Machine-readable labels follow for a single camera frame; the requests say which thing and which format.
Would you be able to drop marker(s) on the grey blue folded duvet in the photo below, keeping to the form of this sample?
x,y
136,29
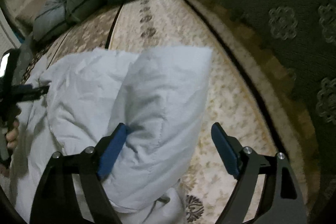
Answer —
x,y
57,16

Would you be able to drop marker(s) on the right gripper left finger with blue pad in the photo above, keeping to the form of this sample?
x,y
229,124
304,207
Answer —
x,y
55,199

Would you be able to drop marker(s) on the light blue quilted jacket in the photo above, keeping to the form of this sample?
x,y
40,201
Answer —
x,y
159,94

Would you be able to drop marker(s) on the beige pillow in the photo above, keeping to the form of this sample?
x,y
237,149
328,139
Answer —
x,y
22,13

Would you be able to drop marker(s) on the floral patterned bed blanket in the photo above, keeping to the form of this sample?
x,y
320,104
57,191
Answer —
x,y
230,174

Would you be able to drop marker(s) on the person's left hand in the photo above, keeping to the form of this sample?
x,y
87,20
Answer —
x,y
12,136

